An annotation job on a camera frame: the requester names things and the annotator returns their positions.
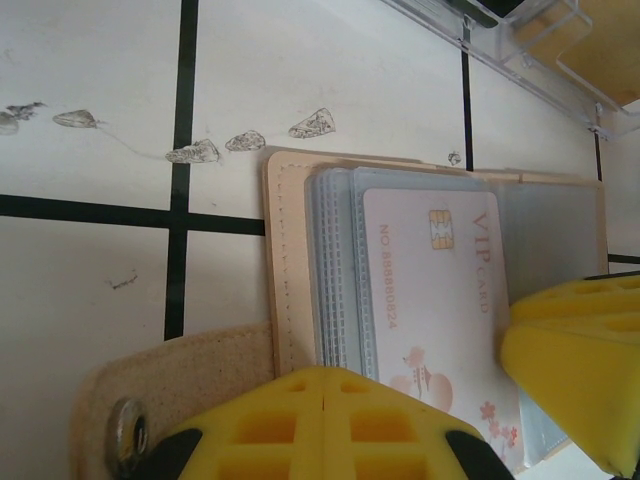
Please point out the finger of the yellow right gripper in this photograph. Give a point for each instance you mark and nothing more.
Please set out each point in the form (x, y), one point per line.
(575, 310)
(585, 395)

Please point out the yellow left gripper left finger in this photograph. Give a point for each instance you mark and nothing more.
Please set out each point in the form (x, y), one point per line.
(270, 410)

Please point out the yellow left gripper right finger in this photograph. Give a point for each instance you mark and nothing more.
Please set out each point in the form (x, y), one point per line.
(380, 410)

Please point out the white VIP card pink flowers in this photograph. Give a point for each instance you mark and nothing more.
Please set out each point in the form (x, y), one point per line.
(425, 300)

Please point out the beige leather card holder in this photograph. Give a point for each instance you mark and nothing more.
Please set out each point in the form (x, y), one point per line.
(290, 250)

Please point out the gold card with grey stripe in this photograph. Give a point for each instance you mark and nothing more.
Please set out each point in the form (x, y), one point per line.
(610, 65)

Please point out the dark green VIP card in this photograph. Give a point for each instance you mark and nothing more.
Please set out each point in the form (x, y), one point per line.
(495, 6)

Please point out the clear acrylic organizer box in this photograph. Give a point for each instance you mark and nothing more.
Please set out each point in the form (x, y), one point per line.
(505, 45)

